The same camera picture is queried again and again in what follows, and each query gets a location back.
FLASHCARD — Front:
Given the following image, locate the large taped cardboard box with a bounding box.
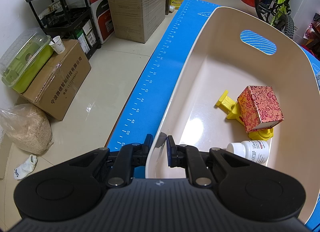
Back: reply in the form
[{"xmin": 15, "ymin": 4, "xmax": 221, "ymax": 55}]
[{"xmin": 108, "ymin": 0, "xmax": 165, "ymax": 43}]

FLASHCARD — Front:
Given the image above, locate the blue silicone baking mat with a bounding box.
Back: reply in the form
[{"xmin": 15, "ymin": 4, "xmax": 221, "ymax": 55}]
[{"xmin": 108, "ymin": 0, "xmax": 319, "ymax": 231}]

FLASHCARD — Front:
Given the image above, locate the white paper cup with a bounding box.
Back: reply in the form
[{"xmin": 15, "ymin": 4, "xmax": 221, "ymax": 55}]
[{"xmin": 49, "ymin": 36, "xmax": 65, "ymax": 54}]

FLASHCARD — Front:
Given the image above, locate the beige plastic storage bin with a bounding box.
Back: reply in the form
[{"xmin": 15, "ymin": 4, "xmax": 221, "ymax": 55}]
[{"xmin": 145, "ymin": 7, "xmax": 319, "ymax": 222}]

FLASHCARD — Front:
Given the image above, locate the black metal shelf rack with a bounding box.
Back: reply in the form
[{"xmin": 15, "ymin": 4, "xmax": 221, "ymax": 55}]
[{"xmin": 25, "ymin": 0, "xmax": 101, "ymax": 59}]

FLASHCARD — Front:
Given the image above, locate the red floral patterned box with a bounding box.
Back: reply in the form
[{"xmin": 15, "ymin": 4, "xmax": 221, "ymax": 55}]
[{"xmin": 237, "ymin": 86, "xmax": 284, "ymax": 133}]

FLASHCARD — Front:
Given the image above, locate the white sock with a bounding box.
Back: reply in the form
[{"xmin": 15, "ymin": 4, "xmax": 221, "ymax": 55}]
[{"xmin": 14, "ymin": 154, "xmax": 38, "ymax": 180}]

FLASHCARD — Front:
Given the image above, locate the yellow plastic toy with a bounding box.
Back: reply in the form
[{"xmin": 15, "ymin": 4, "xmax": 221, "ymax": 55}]
[{"xmin": 215, "ymin": 90, "xmax": 273, "ymax": 141}]

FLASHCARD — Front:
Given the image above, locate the green clear lidded container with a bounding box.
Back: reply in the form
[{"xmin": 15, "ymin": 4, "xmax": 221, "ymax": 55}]
[{"xmin": 1, "ymin": 27, "xmax": 53, "ymax": 94}]

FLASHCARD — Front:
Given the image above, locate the red white appliance box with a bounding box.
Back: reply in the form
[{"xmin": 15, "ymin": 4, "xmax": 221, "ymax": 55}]
[{"xmin": 89, "ymin": 0, "xmax": 114, "ymax": 44}]

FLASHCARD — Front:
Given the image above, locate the low cardboard box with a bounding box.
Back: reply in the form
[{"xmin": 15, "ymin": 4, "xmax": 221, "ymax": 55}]
[{"xmin": 21, "ymin": 39, "xmax": 91, "ymax": 121}]

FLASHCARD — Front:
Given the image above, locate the white freezer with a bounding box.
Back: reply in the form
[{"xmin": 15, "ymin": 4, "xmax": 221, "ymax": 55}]
[{"xmin": 290, "ymin": 0, "xmax": 319, "ymax": 44}]

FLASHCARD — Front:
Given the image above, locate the white pill bottle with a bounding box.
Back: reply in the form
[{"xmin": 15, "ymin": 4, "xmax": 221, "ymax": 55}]
[{"xmin": 226, "ymin": 140, "xmax": 269, "ymax": 164}]

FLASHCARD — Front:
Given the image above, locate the green black bicycle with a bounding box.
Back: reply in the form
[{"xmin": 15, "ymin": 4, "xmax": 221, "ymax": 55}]
[{"xmin": 254, "ymin": 0, "xmax": 295, "ymax": 39}]

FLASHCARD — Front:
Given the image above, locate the bag of wood shavings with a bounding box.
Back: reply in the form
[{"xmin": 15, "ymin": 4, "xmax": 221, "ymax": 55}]
[{"xmin": 1, "ymin": 103, "xmax": 53, "ymax": 155}]

